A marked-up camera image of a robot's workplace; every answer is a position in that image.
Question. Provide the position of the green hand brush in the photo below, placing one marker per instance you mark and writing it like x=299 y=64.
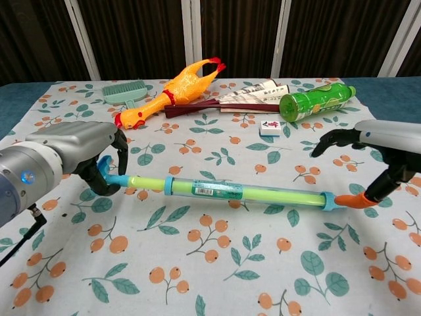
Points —
x=125 y=92

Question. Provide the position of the paper folding fan, dark ribs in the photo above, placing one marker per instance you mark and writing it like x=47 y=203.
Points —
x=250 y=97

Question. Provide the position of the black and grey left robot hand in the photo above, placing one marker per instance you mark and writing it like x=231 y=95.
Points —
x=79 y=138

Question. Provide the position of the black right hand, orange thumb tip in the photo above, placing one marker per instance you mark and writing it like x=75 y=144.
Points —
x=394 y=135

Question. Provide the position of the white mahjong tile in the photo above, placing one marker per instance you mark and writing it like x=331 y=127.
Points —
x=270 y=128

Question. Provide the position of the green plastic bottle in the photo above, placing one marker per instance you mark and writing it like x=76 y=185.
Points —
x=312 y=102

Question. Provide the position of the dark folding screen, white frames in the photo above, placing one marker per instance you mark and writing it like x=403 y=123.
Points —
x=148 y=36

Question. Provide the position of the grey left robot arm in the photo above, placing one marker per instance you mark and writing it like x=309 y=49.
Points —
x=23 y=177

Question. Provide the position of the yellow rubber chicken toy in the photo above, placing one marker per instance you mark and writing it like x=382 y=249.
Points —
x=181 y=90

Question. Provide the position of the floral tablecloth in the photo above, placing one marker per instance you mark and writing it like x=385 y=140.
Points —
x=210 y=279

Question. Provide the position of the blue green water pump toy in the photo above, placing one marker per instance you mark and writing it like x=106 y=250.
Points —
x=230 y=191

